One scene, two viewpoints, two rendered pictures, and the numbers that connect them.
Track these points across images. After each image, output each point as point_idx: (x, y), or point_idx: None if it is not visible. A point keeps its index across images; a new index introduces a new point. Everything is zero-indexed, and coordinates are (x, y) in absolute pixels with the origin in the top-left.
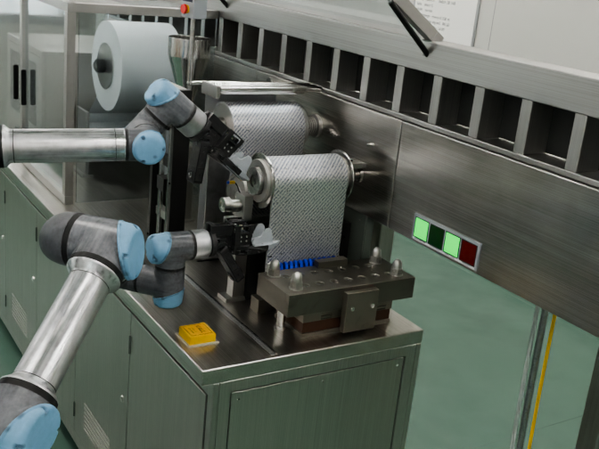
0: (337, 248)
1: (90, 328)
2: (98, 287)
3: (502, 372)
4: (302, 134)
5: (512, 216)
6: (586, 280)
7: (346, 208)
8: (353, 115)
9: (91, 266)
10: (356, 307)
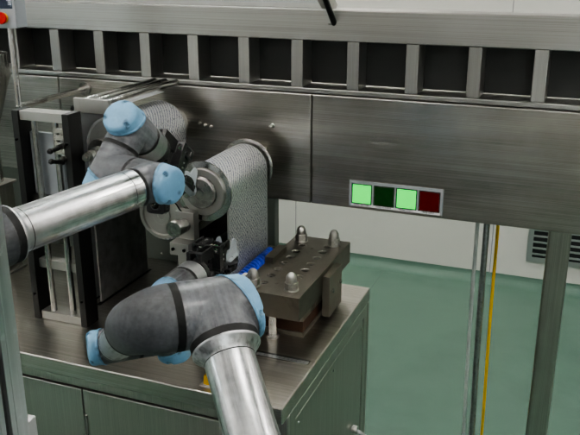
0: (267, 239)
1: None
2: (256, 359)
3: None
4: (184, 132)
5: (478, 156)
6: (574, 192)
7: None
8: (236, 100)
9: (241, 339)
10: (333, 287)
